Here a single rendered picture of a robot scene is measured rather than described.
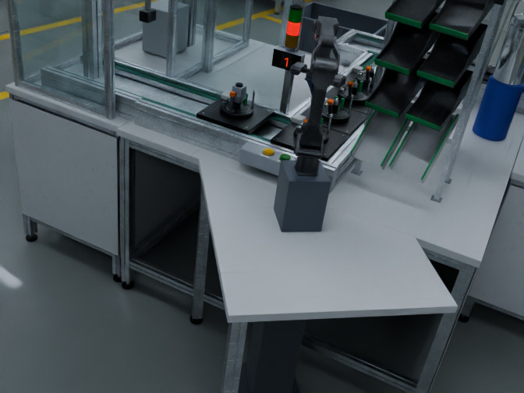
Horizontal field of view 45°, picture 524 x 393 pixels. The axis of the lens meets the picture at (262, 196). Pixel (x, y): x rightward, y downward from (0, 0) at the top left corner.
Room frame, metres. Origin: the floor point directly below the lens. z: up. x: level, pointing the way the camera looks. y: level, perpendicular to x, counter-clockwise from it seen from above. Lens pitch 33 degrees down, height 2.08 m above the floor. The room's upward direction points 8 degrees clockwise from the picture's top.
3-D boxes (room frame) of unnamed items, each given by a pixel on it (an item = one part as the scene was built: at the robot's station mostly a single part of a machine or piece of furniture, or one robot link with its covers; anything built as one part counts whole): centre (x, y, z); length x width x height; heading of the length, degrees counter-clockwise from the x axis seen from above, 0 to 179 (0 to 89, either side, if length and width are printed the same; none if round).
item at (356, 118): (2.45, -0.25, 1.01); 0.24 x 0.24 x 0.13; 67
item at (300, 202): (1.79, -0.13, 0.96); 0.14 x 0.14 x 0.20; 14
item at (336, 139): (2.22, -0.16, 1.01); 0.24 x 0.24 x 0.13; 67
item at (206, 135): (2.19, 0.15, 0.91); 0.89 x 0.06 x 0.11; 67
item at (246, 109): (2.35, 0.15, 0.98); 0.14 x 0.14 x 0.02
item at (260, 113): (2.35, 0.15, 0.96); 0.24 x 0.24 x 0.02; 67
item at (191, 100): (2.36, 0.11, 0.91); 0.84 x 0.28 x 0.10; 67
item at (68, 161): (3.05, 0.65, 0.43); 1.39 x 0.63 x 0.86; 157
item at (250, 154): (2.06, 0.00, 0.93); 0.21 x 0.07 x 0.06; 67
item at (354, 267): (1.80, -0.18, 0.84); 0.90 x 0.70 x 0.03; 14
